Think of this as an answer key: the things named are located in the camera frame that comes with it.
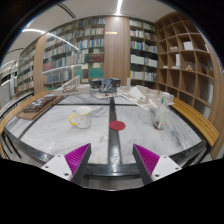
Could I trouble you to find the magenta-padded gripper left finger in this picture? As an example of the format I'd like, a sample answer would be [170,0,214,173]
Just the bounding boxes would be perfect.
[40,143,92,185]

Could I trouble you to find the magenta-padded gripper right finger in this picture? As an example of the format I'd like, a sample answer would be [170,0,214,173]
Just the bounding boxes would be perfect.
[132,143,183,186]

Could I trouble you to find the clear plastic drink bottle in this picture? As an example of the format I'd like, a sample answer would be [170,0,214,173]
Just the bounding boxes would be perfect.
[152,96,171,131]

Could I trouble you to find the flat round red coaster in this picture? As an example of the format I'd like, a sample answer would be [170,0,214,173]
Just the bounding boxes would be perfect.
[109,120,127,131]

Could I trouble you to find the brown architectural model on board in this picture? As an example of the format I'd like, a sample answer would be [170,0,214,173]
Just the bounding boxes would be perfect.
[16,95,64,121]

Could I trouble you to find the white architectural model with ramp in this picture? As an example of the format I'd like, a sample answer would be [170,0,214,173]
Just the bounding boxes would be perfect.
[53,75,92,98]

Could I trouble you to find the dark grey building model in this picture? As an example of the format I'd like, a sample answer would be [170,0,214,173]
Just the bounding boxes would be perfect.
[89,77,122,100]

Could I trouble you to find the wooden cubby shelf unit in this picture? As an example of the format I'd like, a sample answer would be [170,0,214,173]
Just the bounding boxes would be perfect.
[153,11,222,118]

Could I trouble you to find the ceiling light strips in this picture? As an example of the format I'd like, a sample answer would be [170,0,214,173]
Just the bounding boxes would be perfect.
[0,0,125,69]

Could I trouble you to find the white mug with yellow handle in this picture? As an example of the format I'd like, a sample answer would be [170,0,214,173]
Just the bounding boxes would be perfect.
[68,105,93,130]

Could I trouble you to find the tall bookshelf wall with books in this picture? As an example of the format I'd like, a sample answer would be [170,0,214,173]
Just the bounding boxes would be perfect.
[14,15,160,98]

